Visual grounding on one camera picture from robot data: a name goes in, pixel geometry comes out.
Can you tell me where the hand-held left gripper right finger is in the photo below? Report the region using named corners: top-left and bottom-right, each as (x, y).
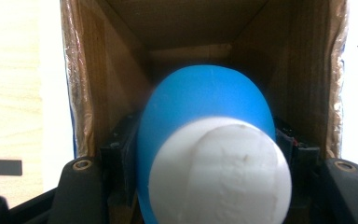
top-left (274, 117), bottom-right (324, 224)

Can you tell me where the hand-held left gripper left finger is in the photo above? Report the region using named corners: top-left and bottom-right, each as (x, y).
top-left (101, 112), bottom-right (144, 202)

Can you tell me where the blue bottle with white cap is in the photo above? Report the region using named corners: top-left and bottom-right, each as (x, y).
top-left (135, 63), bottom-right (294, 224)

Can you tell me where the blue cardboard box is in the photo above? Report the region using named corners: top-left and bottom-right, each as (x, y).
top-left (60, 0), bottom-right (350, 161)

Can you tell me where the white paper sheet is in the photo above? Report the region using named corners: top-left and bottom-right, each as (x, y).
top-left (37, 0), bottom-right (358, 193)

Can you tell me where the grey tape strip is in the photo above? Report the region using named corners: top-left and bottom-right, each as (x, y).
top-left (0, 159), bottom-right (23, 177)

